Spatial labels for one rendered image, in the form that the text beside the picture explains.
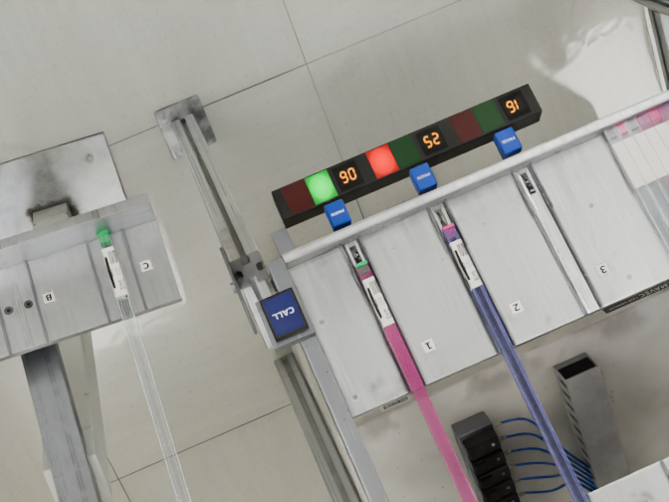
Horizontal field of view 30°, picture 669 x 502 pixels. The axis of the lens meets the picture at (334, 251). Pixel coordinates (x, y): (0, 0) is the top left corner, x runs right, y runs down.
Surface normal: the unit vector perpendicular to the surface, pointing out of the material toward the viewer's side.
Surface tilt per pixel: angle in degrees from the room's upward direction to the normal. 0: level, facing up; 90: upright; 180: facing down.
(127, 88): 0
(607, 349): 0
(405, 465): 0
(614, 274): 42
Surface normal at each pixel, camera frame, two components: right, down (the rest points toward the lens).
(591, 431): 0.23, 0.37
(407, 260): -0.05, -0.29
